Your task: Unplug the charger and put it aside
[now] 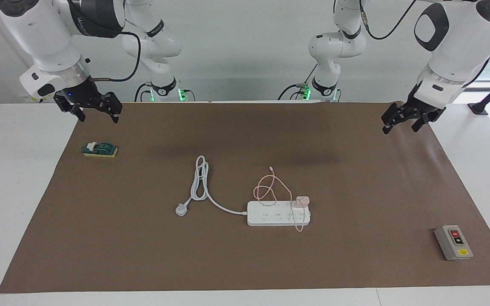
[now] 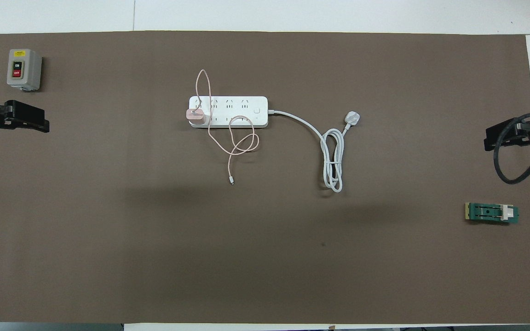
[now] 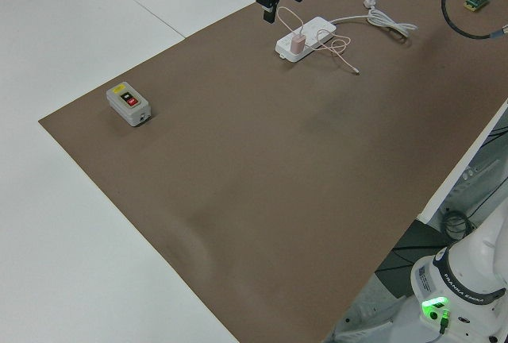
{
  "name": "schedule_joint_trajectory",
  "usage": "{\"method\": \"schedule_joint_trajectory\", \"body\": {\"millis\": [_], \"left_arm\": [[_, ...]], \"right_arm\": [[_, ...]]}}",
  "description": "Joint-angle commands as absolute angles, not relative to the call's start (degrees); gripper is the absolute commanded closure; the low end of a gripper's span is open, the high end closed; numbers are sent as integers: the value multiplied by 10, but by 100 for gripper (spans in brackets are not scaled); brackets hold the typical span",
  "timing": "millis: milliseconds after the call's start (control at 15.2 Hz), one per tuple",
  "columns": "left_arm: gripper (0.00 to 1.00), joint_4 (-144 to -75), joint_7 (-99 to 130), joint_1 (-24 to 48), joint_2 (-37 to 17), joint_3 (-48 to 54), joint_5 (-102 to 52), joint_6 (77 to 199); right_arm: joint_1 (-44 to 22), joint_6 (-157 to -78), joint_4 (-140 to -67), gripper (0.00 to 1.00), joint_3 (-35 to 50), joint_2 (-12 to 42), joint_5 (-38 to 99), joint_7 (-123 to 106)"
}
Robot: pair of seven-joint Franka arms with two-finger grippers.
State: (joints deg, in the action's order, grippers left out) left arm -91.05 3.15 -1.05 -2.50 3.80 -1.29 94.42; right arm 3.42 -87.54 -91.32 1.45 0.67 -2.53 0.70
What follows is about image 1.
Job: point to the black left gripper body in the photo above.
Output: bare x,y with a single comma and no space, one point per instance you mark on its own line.
417,108

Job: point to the green knife switch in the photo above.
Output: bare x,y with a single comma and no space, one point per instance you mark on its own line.
100,149

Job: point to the pink charger adapter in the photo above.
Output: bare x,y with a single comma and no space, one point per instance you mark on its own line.
302,199

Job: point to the white box with yellow label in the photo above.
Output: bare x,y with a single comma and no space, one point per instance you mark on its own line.
28,99

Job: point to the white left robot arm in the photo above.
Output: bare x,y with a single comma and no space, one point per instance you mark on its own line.
453,51

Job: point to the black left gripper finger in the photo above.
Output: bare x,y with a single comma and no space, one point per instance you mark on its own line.
394,115
423,121

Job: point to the grey push-button switch box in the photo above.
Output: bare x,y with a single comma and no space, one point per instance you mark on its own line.
453,244

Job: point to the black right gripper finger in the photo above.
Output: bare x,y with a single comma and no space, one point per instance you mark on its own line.
113,105
68,106

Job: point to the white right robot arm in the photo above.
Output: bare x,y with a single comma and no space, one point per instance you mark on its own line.
45,42

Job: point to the brown table mat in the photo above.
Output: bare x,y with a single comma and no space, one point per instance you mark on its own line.
143,238

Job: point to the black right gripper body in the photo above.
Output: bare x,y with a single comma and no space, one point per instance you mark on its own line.
81,95

